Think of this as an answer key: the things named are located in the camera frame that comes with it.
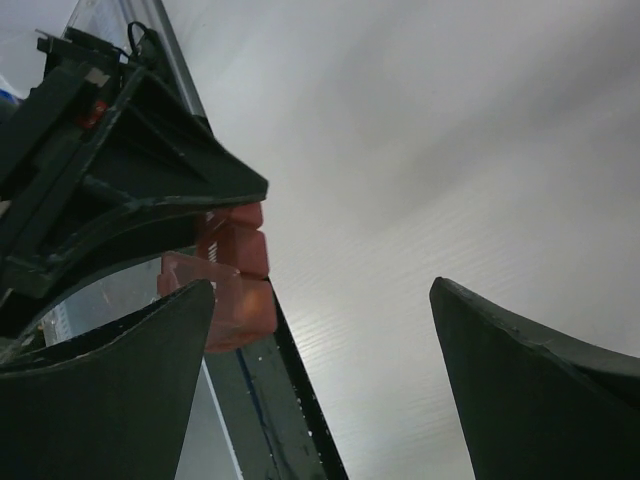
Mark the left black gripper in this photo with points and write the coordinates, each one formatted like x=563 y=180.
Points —
x=98 y=150

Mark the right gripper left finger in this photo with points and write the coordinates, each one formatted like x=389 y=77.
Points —
x=113 y=403

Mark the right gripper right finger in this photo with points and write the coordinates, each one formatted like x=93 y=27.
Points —
x=535 y=403

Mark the red pill organizer box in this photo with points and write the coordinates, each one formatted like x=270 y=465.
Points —
x=230 y=253

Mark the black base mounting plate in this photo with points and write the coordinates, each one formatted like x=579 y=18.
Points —
x=300 y=443

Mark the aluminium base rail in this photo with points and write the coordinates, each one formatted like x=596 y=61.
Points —
x=177 y=61

